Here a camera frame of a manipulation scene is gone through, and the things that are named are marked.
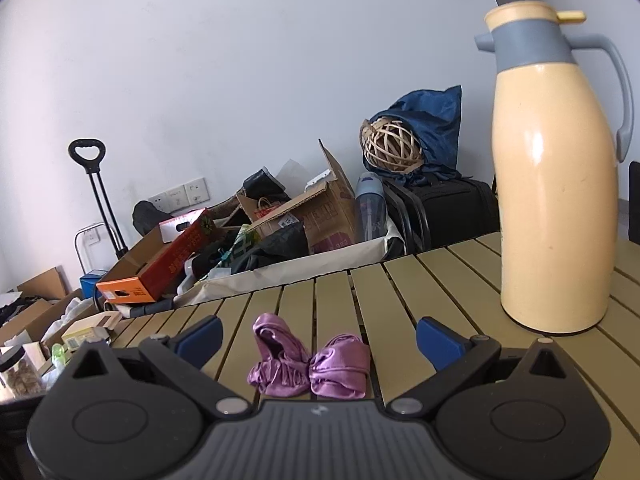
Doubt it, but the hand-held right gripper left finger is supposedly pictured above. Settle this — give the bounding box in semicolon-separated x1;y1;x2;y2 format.
52;316;251;418

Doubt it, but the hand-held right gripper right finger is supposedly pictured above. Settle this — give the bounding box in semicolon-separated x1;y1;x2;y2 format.
385;316;591;418

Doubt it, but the purple satin cloth bundle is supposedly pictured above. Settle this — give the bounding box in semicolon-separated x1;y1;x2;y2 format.
247;312;312;397
309;334;372;401

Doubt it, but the orange shoe box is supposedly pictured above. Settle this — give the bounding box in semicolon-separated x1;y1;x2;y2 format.
95;208;216;305

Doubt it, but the cream small carton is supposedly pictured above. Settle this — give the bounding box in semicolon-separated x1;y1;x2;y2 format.
62;325;113;351

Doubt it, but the blue plastic box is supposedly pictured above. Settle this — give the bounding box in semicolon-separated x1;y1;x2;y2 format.
80;270;110;298

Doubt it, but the black fabric bag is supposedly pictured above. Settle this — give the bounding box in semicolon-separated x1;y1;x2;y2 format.
232;220;311;276

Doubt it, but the black suitcase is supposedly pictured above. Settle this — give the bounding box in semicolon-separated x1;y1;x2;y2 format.
385;176;501;256

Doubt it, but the black cloth bag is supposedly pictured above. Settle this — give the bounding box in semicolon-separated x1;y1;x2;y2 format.
132;200;173;236

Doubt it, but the brown paper bag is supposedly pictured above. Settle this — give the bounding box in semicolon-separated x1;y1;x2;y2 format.
252;196;291;222

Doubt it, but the grey blue water bottle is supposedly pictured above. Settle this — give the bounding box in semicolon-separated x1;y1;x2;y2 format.
354;171;387;243

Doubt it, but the large cardboard box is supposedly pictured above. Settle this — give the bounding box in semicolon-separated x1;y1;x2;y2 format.
16;266;71;302
0;285;101;356

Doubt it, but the black glossy pouch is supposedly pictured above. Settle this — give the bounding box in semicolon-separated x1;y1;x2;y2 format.
242;169;291;201

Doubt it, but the open cardboard box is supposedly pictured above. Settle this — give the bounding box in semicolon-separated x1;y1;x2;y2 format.
237;140;358;256

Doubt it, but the yellow thermos jug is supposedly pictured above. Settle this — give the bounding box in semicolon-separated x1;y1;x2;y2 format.
474;1;635;336

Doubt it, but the clear jar of nuts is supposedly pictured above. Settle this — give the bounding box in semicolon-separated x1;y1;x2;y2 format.
0;345;46;401

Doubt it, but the wicker ball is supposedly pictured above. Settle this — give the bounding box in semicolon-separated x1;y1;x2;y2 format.
360;117;426;173

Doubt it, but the blue cloth bag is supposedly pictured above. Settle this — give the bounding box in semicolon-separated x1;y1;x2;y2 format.
367;85;463;186

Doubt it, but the black folding chair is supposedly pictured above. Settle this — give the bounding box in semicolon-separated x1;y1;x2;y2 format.
627;160;640;243

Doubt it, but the white wall socket row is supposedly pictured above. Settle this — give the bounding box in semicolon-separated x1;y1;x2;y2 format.
149;176;207;213

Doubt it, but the white metal tube frame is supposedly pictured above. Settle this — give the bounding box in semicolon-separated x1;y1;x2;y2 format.
75;222;121;273

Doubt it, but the black trolley handle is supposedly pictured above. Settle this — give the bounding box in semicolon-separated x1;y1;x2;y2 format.
68;137;128;261

